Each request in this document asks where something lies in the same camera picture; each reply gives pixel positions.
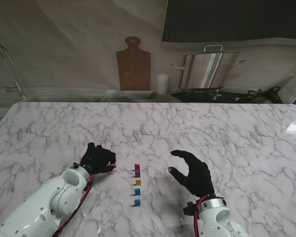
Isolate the black gas stove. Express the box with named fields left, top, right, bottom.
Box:
left=171, top=86, right=250, bottom=104

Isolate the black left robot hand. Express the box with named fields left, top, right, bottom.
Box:
left=79, top=142, right=118, bottom=175

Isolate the stack of white plates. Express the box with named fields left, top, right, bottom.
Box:
left=112, top=89, right=156, bottom=100

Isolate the white candle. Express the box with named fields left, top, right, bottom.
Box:
left=156, top=72, right=170, bottom=96

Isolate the black right wrist camera bracket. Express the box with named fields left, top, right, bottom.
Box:
left=183, top=201, right=199, bottom=216

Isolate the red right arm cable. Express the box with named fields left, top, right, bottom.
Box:
left=193, top=195, right=208, bottom=237

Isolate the red left arm cable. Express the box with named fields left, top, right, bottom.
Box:
left=54, top=172, right=93, bottom=232

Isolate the steel stockpot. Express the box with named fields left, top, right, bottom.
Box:
left=172, top=44, right=246, bottom=89

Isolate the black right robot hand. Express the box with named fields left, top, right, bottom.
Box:
left=167, top=150, right=215, bottom=198

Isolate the steel sink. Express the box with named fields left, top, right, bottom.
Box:
left=0, top=87, right=107, bottom=102

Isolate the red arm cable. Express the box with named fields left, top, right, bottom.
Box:
left=193, top=195, right=208, bottom=237
left=54, top=172, right=93, bottom=232

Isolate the dark range hood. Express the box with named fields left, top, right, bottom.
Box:
left=161, top=0, right=296, bottom=43

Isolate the brown wooden cutting board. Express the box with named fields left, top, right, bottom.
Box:
left=116, top=36, right=151, bottom=91

